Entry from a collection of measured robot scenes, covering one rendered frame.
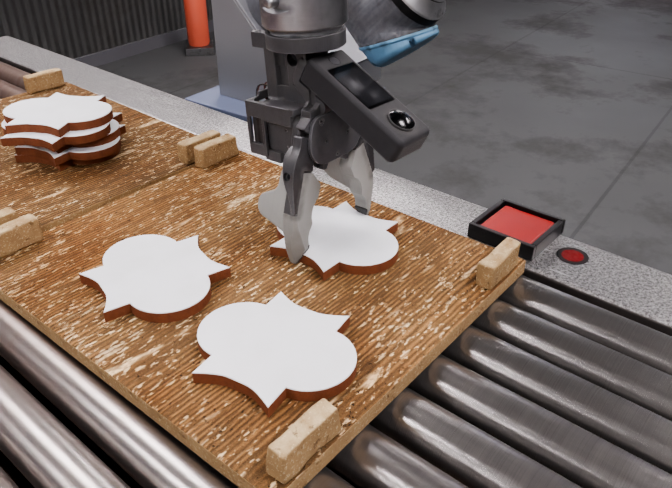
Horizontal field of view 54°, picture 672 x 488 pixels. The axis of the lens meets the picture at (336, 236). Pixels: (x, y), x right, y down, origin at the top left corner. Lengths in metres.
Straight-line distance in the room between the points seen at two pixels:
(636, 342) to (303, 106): 0.35
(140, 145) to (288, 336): 0.45
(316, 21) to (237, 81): 0.67
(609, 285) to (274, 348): 0.34
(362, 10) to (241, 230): 0.47
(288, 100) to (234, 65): 0.61
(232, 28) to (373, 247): 0.66
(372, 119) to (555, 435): 0.28
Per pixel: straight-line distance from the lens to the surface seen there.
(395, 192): 0.80
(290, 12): 0.56
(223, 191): 0.77
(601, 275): 0.70
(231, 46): 1.21
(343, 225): 0.67
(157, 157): 0.87
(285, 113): 0.59
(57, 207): 0.79
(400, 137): 0.54
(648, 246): 2.65
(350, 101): 0.55
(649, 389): 0.59
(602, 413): 0.55
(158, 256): 0.64
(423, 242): 0.67
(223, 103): 1.23
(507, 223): 0.73
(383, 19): 1.03
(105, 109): 0.88
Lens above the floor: 1.29
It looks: 32 degrees down
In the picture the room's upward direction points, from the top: straight up
